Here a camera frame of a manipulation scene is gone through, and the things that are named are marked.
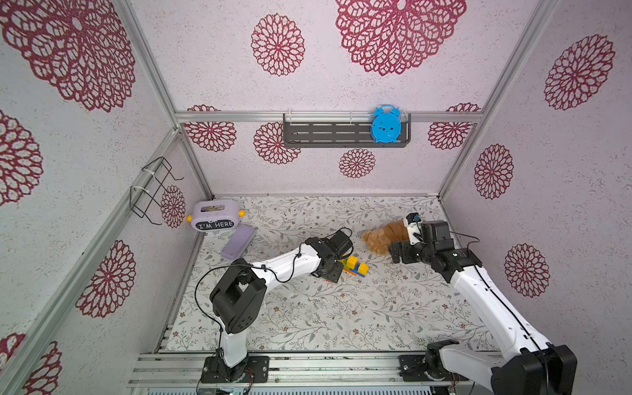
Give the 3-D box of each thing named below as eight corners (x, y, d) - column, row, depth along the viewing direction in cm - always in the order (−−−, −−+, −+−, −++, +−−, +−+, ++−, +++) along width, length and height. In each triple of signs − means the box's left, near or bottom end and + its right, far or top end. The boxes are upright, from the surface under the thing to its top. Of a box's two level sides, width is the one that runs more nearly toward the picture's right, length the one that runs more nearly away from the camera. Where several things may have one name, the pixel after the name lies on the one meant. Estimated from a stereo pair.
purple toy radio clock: (192, 235, 109) (183, 221, 101) (200, 213, 117) (193, 199, 109) (240, 235, 109) (234, 221, 101) (245, 213, 117) (240, 199, 109)
